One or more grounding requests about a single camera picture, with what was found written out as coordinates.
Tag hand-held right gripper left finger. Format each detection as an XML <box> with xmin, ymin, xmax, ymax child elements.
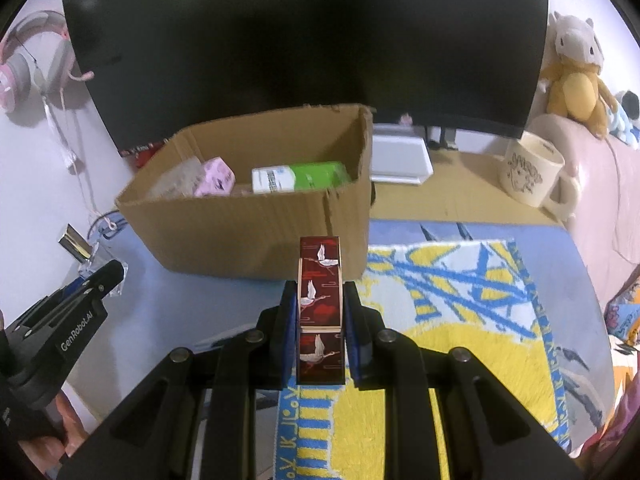
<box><xmin>57</xmin><ymin>280</ymin><xmax>301</xmax><ymax>480</ymax></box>

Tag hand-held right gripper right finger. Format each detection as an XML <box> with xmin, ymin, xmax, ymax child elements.
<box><xmin>341</xmin><ymin>280</ymin><xmax>583</xmax><ymax>480</ymax></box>

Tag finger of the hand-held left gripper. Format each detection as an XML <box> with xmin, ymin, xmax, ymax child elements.
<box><xmin>47</xmin><ymin>279</ymin><xmax>90</xmax><ymax>312</ymax></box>
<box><xmin>79</xmin><ymin>259</ymin><xmax>126</xmax><ymax>307</ymax></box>

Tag clear perfume bottle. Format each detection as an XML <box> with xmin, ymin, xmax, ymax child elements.
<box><xmin>57</xmin><ymin>225</ymin><xmax>126</xmax><ymax>298</ymax></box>

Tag red crane-print box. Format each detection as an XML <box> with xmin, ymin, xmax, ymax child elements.
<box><xmin>296</xmin><ymin>235</ymin><xmax>347</xmax><ymax>386</ymax></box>

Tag brown cardboard box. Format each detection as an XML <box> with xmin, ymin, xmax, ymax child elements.
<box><xmin>115</xmin><ymin>103</ymin><xmax>375</xmax><ymax>281</ymax></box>

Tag pink tissue pack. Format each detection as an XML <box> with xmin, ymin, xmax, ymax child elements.
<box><xmin>194</xmin><ymin>157</ymin><xmax>236</xmax><ymax>197</ymax></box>

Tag green white packet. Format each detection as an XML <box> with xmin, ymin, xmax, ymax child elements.
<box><xmin>251</xmin><ymin>161</ymin><xmax>352</xmax><ymax>194</ymax></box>

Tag person's left hand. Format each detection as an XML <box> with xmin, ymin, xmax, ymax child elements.
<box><xmin>20</xmin><ymin>390</ymin><xmax>96</xmax><ymax>480</ymax></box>

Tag yellow blue towel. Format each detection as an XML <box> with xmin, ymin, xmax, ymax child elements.
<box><xmin>272</xmin><ymin>239</ymin><xmax>573</xmax><ymax>480</ymax></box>

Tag red ornament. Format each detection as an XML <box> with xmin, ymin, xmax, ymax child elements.
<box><xmin>120</xmin><ymin>142</ymin><xmax>168</xmax><ymax>168</ymax></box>

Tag white tassel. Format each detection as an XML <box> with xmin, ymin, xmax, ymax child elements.
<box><xmin>42</xmin><ymin>100</ymin><xmax>81</xmax><ymax>173</ymax></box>

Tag white rectangular device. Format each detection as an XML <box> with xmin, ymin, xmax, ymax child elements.
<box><xmin>371</xmin><ymin>135</ymin><xmax>433</xmax><ymax>185</ymax></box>

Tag pink cat-ear headset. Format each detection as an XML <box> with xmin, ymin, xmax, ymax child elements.
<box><xmin>0</xmin><ymin>10</ymin><xmax>96</xmax><ymax>112</ymax></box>

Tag black monitor stand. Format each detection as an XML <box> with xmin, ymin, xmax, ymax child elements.
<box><xmin>425</xmin><ymin>125</ymin><xmax>458</xmax><ymax>150</ymax></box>

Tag cream printed mug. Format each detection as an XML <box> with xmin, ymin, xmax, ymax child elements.
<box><xmin>497</xmin><ymin>131</ymin><xmax>582</xmax><ymax>221</ymax></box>

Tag colourful printed cushion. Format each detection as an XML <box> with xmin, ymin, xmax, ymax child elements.
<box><xmin>602</xmin><ymin>270</ymin><xmax>640</xmax><ymax>461</ymax></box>

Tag pink sofa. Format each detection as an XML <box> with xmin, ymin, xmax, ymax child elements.
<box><xmin>530</xmin><ymin>114</ymin><xmax>640</xmax><ymax>311</ymax></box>

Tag black computer monitor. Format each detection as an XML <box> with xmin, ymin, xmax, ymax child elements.
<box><xmin>61</xmin><ymin>0</ymin><xmax>550</xmax><ymax>158</ymax></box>

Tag yellow grey plush toy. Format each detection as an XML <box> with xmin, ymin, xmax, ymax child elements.
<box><xmin>537</xmin><ymin>10</ymin><xmax>621</xmax><ymax>140</ymax></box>

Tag blue plush toy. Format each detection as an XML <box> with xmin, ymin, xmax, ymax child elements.
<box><xmin>607</xmin><ymin>107</ymin><xmax>640</xmax><ymax>150</ymax></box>

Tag black white plush dog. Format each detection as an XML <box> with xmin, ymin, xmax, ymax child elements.
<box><xmin>612</xmin><ymin>90</ymin><xmax>640</xmax><ymax>121</ymax></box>

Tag pink headset cable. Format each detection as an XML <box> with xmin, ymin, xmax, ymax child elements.
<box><xmin>70</xmin><ymin>110</ymin><xmax>121</xmax><ymax>231</ymax></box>

